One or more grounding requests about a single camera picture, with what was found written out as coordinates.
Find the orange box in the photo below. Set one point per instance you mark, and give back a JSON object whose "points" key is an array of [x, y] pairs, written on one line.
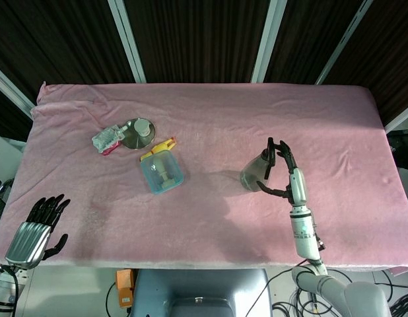
{"points": [[124, 290]]}

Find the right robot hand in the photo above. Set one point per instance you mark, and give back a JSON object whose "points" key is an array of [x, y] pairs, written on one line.
{"points": [[298, 185]]}

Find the red snack packet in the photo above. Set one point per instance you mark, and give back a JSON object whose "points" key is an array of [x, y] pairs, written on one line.
{"points": [[109, 152]]}

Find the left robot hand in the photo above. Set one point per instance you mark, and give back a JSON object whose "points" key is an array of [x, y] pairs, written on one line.
{"points": [[27, 236]]}

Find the white frame post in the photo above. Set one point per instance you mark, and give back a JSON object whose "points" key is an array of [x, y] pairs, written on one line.
{"points": [[268, 39], [11, 90], [402, 119], [344, 43], [128, 39]]}

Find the pink fleece table cloth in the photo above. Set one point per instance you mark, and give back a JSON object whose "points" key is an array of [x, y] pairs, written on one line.
{"points": [[207, 125]]}

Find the small white jar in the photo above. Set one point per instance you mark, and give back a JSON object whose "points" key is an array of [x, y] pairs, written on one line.
{"points": [[142, 127]]}

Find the black equipment box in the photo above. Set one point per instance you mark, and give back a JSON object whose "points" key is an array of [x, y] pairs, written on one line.
{"points": [[402, 148]]}

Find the yellow orange plastic toy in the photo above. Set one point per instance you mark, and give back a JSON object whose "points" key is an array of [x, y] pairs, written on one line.
{"points": [[157, 148]]}

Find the grey robot torso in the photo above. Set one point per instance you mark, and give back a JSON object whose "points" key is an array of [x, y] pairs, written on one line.
{"points": [[200, 290]]}

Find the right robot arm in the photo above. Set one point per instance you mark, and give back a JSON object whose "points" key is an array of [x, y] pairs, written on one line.
{"points": [[303, 237]]}

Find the clear container blue lid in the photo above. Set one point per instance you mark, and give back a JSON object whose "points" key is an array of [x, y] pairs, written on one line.
{"points": [[159, 173]]}

